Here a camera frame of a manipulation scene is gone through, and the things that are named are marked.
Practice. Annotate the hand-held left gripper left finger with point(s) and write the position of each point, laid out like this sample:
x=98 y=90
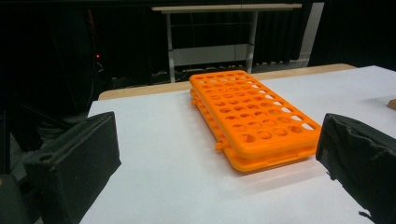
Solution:
x=77 y=161

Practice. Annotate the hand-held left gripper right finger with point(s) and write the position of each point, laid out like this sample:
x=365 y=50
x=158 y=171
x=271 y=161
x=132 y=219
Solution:
x=361 y=161

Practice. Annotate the orange test tube rack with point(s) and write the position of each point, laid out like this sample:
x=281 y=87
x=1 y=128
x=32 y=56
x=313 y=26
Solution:
x=249 y=137

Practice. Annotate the white table sheet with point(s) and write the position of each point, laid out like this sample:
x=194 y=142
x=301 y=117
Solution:
x=171 y=186

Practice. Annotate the red indicator light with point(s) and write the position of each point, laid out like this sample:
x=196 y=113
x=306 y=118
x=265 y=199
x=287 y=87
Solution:
x=97 y=56

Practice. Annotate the power strip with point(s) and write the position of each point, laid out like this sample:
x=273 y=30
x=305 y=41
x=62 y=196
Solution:
x=280 y=62

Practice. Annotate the white panel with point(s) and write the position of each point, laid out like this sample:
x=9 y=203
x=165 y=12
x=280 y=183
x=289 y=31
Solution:
x=313 y=31

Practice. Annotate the metal stand frame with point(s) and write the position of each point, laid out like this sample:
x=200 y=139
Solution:
x=205 y=55

